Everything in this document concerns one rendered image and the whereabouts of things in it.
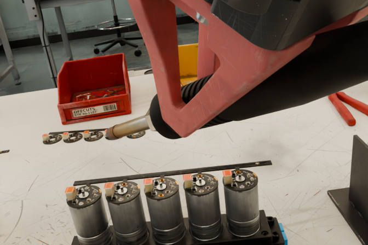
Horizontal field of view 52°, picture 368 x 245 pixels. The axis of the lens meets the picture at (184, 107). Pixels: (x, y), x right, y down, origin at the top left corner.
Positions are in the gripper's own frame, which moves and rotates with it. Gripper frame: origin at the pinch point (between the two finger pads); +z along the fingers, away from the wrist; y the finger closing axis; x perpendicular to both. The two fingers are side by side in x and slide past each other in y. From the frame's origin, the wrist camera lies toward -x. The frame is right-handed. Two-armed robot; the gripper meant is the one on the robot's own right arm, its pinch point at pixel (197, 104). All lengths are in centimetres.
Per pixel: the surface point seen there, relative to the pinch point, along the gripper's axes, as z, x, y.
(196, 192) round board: 10.4, 0.3, -3.7
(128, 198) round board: 12.1, -2.7, -0.5
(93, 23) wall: 253, -301, -231
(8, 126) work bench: 35.1, -31.1, -5.1
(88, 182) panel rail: 14.1, -6.3, 0.1
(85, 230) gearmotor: 15.0, -3.6, 2.1
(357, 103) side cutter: 15.4, 2.3, -33.4
